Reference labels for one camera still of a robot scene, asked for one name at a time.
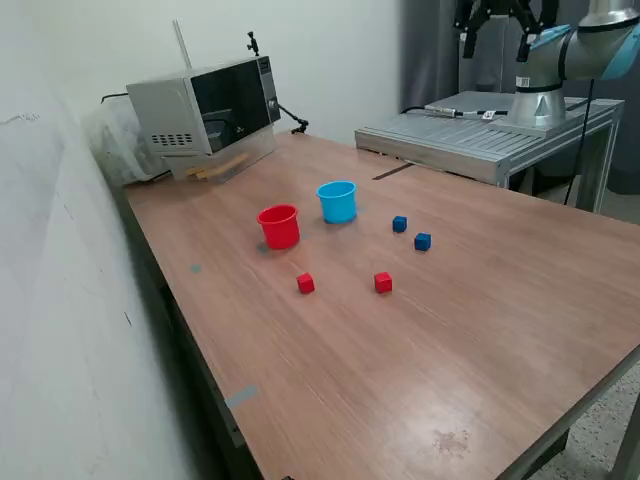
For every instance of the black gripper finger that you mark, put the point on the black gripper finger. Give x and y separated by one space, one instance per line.
468 45
523 49

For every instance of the blue cube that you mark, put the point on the blue cube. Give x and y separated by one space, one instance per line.
422 242
399 224

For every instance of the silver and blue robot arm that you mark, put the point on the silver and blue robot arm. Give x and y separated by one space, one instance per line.
537 107

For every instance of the aluminium robot base stand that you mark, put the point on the aluminium robot base stand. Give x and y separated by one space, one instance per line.
450 137

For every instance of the black strip on table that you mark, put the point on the black strip on table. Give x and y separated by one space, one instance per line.
392 172

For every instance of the blue plastic cup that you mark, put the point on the blue plastic cup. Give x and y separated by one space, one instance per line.
339 207

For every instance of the clear plastic container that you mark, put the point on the clear plastic container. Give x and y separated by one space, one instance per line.
250 145

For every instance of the small blue-grey tape piece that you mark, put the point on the small blue-grey tape piece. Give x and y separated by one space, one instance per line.
195 268
305 235
262 248

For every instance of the red cube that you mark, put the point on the red cube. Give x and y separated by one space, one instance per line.
305 283
383 282

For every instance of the red plastic cup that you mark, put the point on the red plastic cup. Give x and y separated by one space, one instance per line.
280 232

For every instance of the long light wooden stick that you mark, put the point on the long light wooden stick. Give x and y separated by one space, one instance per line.
220 165

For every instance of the thin white rod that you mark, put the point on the thin white rod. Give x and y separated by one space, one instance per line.
182 45

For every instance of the short light wooden piece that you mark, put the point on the short light wooden piece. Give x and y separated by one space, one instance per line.
202 175

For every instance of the silver microwave oven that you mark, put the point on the silver microwave oven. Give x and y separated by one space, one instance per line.
165 110

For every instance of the long blue-grey tape strip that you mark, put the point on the long blue-grey tape strip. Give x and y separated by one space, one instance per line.
241 396

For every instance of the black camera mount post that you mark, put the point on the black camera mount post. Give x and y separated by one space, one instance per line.
254 44

